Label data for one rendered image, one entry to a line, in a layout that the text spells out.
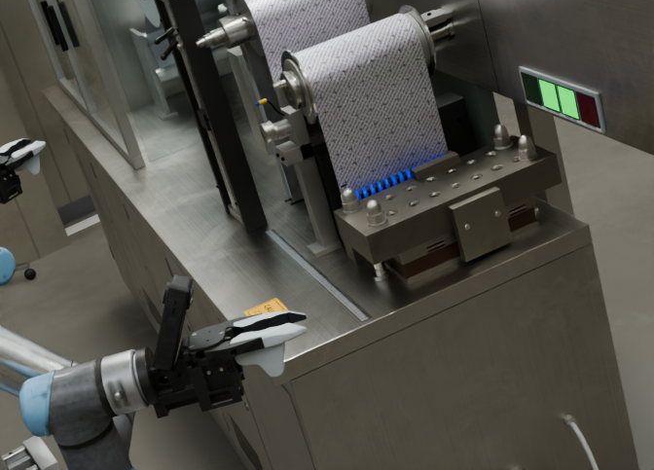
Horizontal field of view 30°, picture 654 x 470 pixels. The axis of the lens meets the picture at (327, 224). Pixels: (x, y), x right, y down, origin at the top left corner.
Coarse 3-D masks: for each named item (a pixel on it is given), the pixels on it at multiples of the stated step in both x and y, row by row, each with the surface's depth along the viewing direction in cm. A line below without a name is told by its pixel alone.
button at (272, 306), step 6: (276, 300) 228; (258, 306) 228; (264, 306) 227; (270, 306) 226; (276, 306) 226; (282, 306) 225; (246, 312) 226; (252, 312) 226; (258, 312) 225; (264, 312) 225
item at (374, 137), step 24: (384, 96) 232; (408, 96) 234; (432, 96) 236; (336, 120) 230; (360, 120) 232; (384, 120) 234; (408, 120) 235; (432, 120) 237; (336, 144) 231; (360, 144) 233; (384, 144) 235; (408, 144) 237; (432, 144) 239; (336, 168) 233; (360, 168) 235; (384, 168) 237; (408, 168) 239; (360, 192) 236
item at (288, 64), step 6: (408, 18) 234; (414, 18) 234; (414, 24) 233; (420, 30) 233; (420, 36) 232; (420, 42) 232; (426, 42) 233; (426, 48) 233; (426, 54) 234; (288, 60) 230; (426, 60) 235; (288, 66) 231; (294, 66) 228; (300, 78) 227; (306, 90) 227; (306, 96) 228; (306, 102) 230; (300, 108) 235; (306, 108) 231; (306, 114) 233
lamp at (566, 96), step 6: (564, 90) 205; (570, 90) 203; (564, 96) 205; (570, 96) 204; (564, 102) 206; (570, 102) 204; (564, 108) 207; (570, 108) 205; (576, 108) 203; (570, 114) 206; (576, 114) 204
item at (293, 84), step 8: (288, 72) 230; (280, 80) 233; (288, 80) 228; (296, 80) 228; (288, 88) 231; (296, 88) 228; (288, 96) 233; (296, 96) 228; (304, 96) 229; (296, 104) 230; (304, 104) 231
